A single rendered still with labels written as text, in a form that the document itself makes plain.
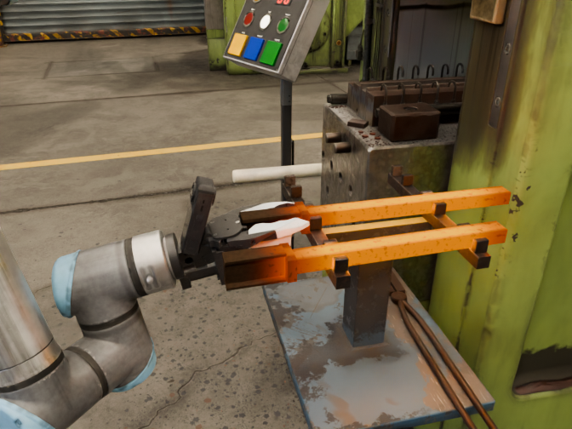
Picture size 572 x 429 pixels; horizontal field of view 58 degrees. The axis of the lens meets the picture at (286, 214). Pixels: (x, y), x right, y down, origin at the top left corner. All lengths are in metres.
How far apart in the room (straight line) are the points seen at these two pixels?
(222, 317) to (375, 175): 1.11
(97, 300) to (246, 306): 1.42
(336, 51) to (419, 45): 4.69
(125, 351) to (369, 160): 0.67
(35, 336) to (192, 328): 1.38
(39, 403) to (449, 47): 1.37
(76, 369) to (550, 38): 0.89
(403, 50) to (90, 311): 1.14
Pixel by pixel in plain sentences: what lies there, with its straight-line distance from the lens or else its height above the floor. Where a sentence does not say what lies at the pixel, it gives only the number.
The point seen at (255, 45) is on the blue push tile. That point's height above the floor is 1.02.
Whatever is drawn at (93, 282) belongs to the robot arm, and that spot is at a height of 0.90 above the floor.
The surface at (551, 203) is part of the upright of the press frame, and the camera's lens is 1.12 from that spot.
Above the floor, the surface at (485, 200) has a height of 0.94.
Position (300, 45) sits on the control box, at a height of 1.03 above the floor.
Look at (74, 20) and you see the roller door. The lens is 9.13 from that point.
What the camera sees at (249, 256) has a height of 0.96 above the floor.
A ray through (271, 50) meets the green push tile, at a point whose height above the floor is 1.02.
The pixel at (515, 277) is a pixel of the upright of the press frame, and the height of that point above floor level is 0.71.
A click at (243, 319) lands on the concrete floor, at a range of 2.10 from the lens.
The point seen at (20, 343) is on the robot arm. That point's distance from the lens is 0.74.
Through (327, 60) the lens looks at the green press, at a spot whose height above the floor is 0.14.
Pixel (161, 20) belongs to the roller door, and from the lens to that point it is 9.12.
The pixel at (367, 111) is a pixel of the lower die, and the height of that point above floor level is 0.94.
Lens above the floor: 1.31
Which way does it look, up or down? 27 degrees down
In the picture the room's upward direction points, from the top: straight up
